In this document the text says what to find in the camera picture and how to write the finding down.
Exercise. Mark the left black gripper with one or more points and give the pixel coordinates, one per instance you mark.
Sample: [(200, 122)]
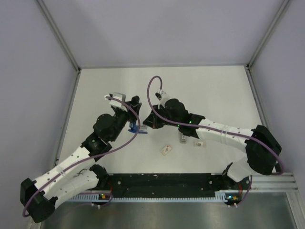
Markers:
[(131, 114)]

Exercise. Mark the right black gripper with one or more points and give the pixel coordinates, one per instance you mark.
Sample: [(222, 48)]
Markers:
[(152, 120)]

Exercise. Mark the blue black stapler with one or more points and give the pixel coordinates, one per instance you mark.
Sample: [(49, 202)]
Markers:
[(134, 127)]

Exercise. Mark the grey black stapler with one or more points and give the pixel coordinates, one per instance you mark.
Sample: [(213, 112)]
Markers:
[(182, 138)]

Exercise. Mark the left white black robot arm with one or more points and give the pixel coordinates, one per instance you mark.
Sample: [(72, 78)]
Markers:
[(80, 171)]

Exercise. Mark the closed staple box red logo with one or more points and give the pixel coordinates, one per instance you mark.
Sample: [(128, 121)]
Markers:
[(165, 151)]

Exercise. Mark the open staple box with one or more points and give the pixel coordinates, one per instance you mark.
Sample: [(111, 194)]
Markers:
[(199, 143)]

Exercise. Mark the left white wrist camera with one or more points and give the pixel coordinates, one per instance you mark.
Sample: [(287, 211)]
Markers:
[(116, 100)]

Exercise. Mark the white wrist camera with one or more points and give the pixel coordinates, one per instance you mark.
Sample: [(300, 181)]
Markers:
[(162, 96), (116, 100)]

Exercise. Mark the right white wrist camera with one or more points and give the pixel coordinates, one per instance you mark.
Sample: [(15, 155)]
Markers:
[(162, 96)]

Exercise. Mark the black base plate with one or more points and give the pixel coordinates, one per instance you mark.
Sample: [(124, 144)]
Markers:
[(187, 185)]

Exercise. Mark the left aluminium frame post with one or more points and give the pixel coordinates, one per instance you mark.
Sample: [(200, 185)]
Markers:
[(57, 33)]

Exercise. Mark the aluminium frame post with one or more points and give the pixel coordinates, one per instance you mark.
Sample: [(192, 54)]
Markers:
[(284, 6), (57, 33)]

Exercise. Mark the aluminium rail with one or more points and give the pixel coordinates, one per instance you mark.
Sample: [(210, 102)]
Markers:
[(275, 183)]

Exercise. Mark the right aluminium frame post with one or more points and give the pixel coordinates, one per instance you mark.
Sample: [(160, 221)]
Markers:
[(284, 6)]

